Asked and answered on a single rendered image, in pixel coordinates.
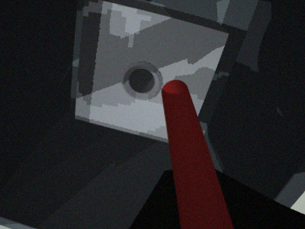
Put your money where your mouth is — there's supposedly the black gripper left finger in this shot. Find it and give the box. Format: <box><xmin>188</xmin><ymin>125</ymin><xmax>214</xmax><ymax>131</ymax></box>
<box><xmin>128</xmin><ymin>169</ymin><xmax>181</xmax><ymax>229</ymax></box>

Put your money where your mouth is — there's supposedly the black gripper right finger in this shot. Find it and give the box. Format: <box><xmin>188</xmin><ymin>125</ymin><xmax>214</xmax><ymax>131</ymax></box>
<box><xmin>216</xmin><ymin>169</ymin><xmax>305</xmax><ymax>229</ymax></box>

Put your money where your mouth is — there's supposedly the dark red peg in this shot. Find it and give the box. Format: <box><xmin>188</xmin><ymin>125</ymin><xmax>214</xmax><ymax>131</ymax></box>
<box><xmin>162</xmin><ymin>80</ymin><xmax>234</xmax><ymax>229</ymax></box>

